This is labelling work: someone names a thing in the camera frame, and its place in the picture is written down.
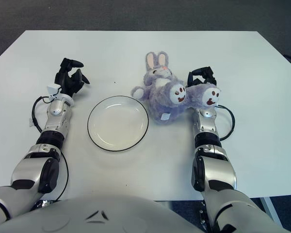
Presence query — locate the white plate with black rim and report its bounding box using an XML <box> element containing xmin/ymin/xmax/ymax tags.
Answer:
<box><xmin>87</xmin><ymin>96</ymin><xmax>150</xmax><ymax>153</ymax></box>

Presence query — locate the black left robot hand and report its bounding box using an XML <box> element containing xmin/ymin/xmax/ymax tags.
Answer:
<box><xmin>54</xmin><ymin>57</ymin><xmax>91</xmax><ymax>98</ymax></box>

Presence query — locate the white table leg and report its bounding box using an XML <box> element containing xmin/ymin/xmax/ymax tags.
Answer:
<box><xmin>260</xmin><ymin>196</ymin><xmax>282</xmax><ymax>221</ymax></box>

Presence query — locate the grey robot torso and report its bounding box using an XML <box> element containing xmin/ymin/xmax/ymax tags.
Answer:
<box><xmin>0</xmin><ymin>194</ymin><xmax>209</xmax><ymax>233</ymax></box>

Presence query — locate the purple plush bunny doll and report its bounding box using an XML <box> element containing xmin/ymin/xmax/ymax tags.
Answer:
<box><xmin>131</xmin><ymin>50</ymin><xmax>222</xmax><ymax>126</ymax></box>

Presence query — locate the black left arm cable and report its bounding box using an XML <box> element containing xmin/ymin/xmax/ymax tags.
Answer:
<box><xmin>28</xmin><ymin>96</ymin><xmax>70</xmax><ymax>202</ymax></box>

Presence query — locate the black metal bracket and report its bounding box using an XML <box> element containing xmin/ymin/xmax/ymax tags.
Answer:
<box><xmin>199</xmin><ymin>201</ymin><xmax>210</xmax><ymax>233</ymax></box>

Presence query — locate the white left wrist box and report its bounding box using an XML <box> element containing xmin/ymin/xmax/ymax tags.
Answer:
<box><xmin>47</xmin><ymin>83</ymin><xmax>61</xmax><ymax>97</ymax></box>

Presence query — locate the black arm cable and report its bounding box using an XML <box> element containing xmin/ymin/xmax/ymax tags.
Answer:
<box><xmin>215</xmin><ymin>104</ymin><xmax>235</xmax><ymax>141</ymax></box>
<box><xmin>28</xmin><ymin>96</ymin><xmax>70</xmax><ymax>202</ymax></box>

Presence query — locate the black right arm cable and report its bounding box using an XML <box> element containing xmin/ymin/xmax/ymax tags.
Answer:
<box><xmin>215</xmin><ymin>104</ymin><xmax>235</xmax><ymax>141</ymax></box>

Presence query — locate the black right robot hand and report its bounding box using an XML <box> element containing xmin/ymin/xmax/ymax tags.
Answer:
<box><xmin>187</xmin><ymin>66</ymin><xmax>218</xmax><ymax>88</ymax></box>

